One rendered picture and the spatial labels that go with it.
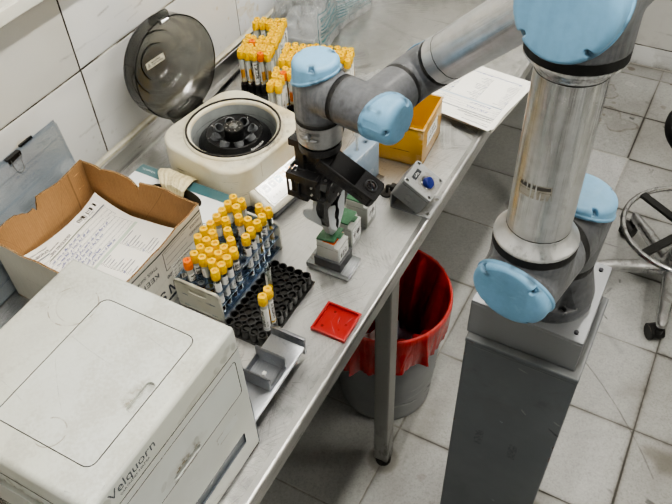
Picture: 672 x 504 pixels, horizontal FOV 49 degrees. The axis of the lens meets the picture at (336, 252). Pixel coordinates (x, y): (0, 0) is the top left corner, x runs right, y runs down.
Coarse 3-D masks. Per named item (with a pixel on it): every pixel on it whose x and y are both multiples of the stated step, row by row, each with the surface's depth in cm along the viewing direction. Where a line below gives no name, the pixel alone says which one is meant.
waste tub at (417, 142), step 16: (432, 96) 161; (416, 112) 166; (432, 112) 156; (416, 128) 153; (432, 128) 159; (400, 144) 157; (416, 144) 155; (432, 144) 163; (400, 160) 160; (416, 160) 158
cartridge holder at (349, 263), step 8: (312, 256) 141; (320, 256) 138; (344, 256) 137; (352, 256) 140; (312, 264) 139; (320, 264) 139; (328, 264) 137; (336, 264) 136; (344, 264) 138; (352, 264) 139; (328, 272) 139; (336, 272) 138; (344, 272) 138; (352, 272) 138
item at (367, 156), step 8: (360, 136) 152; (352, 144) 150; (360, 144) 150; (368, 144) 150; (376, 144) 150; (344, 152) 148; (352, 152) 148; (360, 152) 148; (368, 152) 149; (376, 152) 152; (360, 160) 147; (368, 160) 150; (376, 160) 153; (368, 168) 152; (376, 168) 155; (376, 176) 156; (384, 176) 156
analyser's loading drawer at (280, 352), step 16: (272, 336) 125; (288, 336) 123; (256, 352) 121; (272, 352) 119; (288, 352) 122; (304, 352) 124; (256, 368) 120; (272, 368) 120; (288, 368) 120; (256, 384) 118; (272, 384) 117; (256, 400) 116; (256, 416) 114
